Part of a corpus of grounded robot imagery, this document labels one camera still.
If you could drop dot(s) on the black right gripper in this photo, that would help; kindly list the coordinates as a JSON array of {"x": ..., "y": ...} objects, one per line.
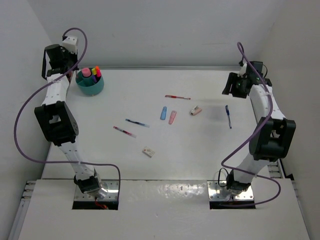
[{"x": 230, "y": 88}]

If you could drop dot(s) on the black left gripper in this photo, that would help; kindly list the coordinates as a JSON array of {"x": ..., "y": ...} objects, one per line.
[{"x": 73, "y": 55}]

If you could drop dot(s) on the pink capped clear tube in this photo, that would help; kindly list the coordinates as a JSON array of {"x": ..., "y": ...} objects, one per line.
[{"x": 86, "y": 73}]

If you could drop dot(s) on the blue pen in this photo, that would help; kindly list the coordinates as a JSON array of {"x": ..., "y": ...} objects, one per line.
[
  {"x": 228, "y": 116},
  {"x": 137, "y": 123}
]

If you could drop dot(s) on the pink highlighter black body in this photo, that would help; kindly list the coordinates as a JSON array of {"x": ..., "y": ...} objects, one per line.
[{"x": 98, "y": 73}]

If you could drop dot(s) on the red pen top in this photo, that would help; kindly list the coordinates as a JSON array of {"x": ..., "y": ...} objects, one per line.
[{"x": 177, "y": 97}]

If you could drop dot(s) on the red pen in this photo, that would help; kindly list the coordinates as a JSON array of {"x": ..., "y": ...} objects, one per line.
[
  {"x": 125, "y": 132},
  {"x": 177, "y": 97}
]

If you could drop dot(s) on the yellow highlighter black body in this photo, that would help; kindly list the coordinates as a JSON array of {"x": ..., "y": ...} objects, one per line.
[{"x": 94, "y": 71}]

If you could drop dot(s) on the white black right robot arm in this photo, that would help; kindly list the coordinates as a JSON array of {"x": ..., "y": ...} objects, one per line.
[{"x": 273, "y": 133}]

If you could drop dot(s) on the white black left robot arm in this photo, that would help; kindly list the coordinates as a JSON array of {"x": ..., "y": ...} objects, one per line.
[{"x": 57, "y": 122}]

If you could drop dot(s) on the teal round desk organizer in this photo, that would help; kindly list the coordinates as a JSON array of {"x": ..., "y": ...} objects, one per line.
[{"x": 88, "y": 86}]

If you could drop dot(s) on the pink correction tape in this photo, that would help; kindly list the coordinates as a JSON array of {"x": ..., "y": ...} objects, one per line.
[{"x": 172, "y": 117}]

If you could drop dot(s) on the blue correction tape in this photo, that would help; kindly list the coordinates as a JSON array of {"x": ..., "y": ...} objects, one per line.
[{"x": 163, "y": 113}]

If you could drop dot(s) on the red pen left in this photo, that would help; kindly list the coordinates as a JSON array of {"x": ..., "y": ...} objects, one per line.
[{"x": 125, "y": 132}]

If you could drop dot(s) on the white eraser with sleeve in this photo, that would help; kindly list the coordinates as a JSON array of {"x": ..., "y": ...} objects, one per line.
[{"x": 148, "y": 151}]

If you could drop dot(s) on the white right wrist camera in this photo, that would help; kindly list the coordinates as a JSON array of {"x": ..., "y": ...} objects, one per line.
[{"x": 242, "y": 70}]

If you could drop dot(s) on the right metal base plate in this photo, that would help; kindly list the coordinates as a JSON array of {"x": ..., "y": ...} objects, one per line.
[{"x": 218, "y": 193}]

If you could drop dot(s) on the metal base plate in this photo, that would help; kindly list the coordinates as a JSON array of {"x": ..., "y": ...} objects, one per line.
[
  {"x": 218, "y": 193},
  {"x": 108, "y": 193}
]

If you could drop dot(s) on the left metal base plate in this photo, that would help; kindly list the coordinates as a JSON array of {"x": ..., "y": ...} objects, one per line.
[{"x": 108, "y": 193}]

